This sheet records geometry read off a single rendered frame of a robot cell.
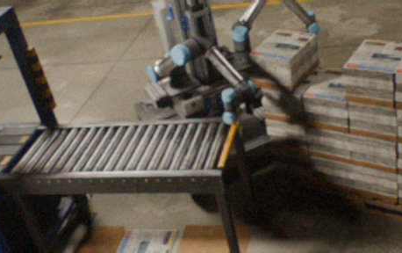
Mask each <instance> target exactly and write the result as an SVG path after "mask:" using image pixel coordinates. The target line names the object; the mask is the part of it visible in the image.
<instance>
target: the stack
mask: <svg viewBox="0 0 402 253"><path fill-rule="evenodd" d="M343 78H344V76H343V69H331V68H325V67H317V68H316V69H315V70H314V71H313V72H312V73H311V74H310V75H309V76H308V77H307V78H306V79H305V80H304V81H303V82H302V83H301V84H300V85H299V87H298V88H297V89H296V90H295V91H293V92H287V91H281V90H272V89H266V88H261V90H262V93H263V92H265V91H266V94H265V95H264V97H263V98H262V105H263V111H264V113H270V115H276V116H281V117H285V118H291V119H301V120H303V121H304V122H305V120H307V121H312V122H318V123H322V124H328V125H334V126H338V127H349V128H351V129H357V130H363V131H367V132H372V133H377V134H388V135H394V136H397V135H398V137H402V110H399V109H396V105H395V106H394V108H390V107H383V106H378V105H366V104H360V103H353V102H347V101H345V99H344V94H345V92H346V91H345V83H344V79H343ZM265 124H266V128H267V132H269V140H270V143H274V144H279V145H284V146H288V147H293V148H302V149H306V150H308V149H309V151H312V152H318V153H322V154H328V155H335V156H339V157H344V158H348V159H352V160H357V161H362V162H366V163H374V164H378V165H383V166H386V167H392V168H395V169H396V168H397V167H398V168H399V169H402V143H398V142H395V141H386V140H380V139H375V138H370V137H365V136H360V135H354V134H349V133H348V134H347V133H342V132H337V131H332V130H326V129H321V128H316V127H311V126H301V125H296V124H291V123H285V122H281V121H275V120H271V119H266V120H265ZM349 125H350V126H349ZM272 157H273V161H274V164H275V169H276V170H283V171H287V173H291V174H294V175H299V176H302V177H309V178H313V179H317V180H320V181H325V182H329V183H333V184H340V185H344V186H347V187H352V188H353V186H354V188H356V189H360V190H364V191H367V192H374V193H378V194H382V195H385V196H389V197H394V198H397V197H400V198H401V199H402V175H401V174H399V173H397V174H395V173H390V172H386V171H381V170H374V169H370V168H366V167H362V166H357V165H353V164H348V163H341V162H336V161H332V160H328V159H323V158H318V157H314V156H310V155H304V154H299V153H294V152H290V151H285V150H281V149H276V148H273V149H272ZM275 177H276V186H277V189H278V190H279V191H282V192H288V193H291V194H295V195H299V196H303V197H307V198H310V199H316V200H319V201H323V202H327V203H331V204H335V205H338V206H341V207H345V208H347V209H351V210H355V211H359V212H363V213H369V214H373V215H376V216H379V217H383V218H386V219H390V220H397V221H401V222H402V216H398V215H395V214H390V213H384V212H380V211H377V209H373V208H369V207H367V206H366V202H370V203H373V204H377V205H380V206H387V207H390V208H396V209H399V210H402V205H400V204H396V203H395V202H390V201H387V200H381V199H374V198H372V197H369V196H365V195H362V194H358V193H353V192H347V191H343V190H339V189H335V188H332V187H327V186H323V185H319V184H313V183H308V182H305V181H301V180H297V179H293V178H289V177H283V176H279V175H275ZM297 185H300V186H304V187H307V188H311V189H314V190H318V191H322V192H330V193H333V194H337V195H341V196H343V197H344V201H340V200H337V199H330V198H327V197H322V196H319V195H315V194H311V193H308V192H302V191H298V190H296V188H297Z"/></svg>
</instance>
